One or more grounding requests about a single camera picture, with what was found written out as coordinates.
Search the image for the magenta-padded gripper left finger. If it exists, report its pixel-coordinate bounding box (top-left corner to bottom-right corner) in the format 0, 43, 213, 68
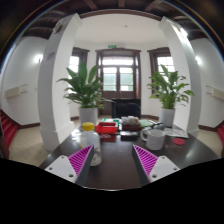
44, 144, 96, 185

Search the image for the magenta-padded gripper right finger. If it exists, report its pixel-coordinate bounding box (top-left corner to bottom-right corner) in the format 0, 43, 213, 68
131, 143, 182, 187

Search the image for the clear bottle with yellow cap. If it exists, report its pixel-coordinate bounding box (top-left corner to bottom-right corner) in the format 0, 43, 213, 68
79, 121, 103, 167

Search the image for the white speckled mug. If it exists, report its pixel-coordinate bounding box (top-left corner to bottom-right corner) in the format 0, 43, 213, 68
139, 128, 167, 151

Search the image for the printed paper sheet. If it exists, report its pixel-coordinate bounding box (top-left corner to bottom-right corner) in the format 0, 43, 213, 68
163, 127, 190, 139

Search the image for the grey-ended black dumbbell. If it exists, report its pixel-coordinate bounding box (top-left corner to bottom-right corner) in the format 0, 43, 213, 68
151, 121, 166, 131

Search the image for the black flat box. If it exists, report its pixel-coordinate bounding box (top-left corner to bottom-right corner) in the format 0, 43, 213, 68
119, 130, 140, 140

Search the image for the green cloth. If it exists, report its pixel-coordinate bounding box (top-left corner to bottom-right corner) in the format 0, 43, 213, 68
138, 119, 154, 129

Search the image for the green plant in white pot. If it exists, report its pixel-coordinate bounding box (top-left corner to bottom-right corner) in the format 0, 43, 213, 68
56, 61, 113, 126
146, 64, 195, 128

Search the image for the red plastic box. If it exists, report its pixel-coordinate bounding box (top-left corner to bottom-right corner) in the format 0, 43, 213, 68
95, 121, 119, 135

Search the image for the red carpeted staircase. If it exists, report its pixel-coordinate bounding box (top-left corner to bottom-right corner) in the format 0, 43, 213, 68
216, 123, 224, 148
0, 111, 19, 148

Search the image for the black office chair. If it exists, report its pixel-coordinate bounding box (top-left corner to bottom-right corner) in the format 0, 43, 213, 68
110, 98, 142, 119

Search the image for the dark wooden glazed door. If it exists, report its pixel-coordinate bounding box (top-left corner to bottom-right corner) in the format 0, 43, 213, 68
95, 48, 142, 101

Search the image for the dark-framed window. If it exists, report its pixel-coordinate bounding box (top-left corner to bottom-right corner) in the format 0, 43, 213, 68
147, 47, 176, 84
68, 47, 90, 88

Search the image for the white wall unit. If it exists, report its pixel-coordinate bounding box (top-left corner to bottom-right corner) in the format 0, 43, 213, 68
3, 83, 28, 99
205, 85, 224, 101

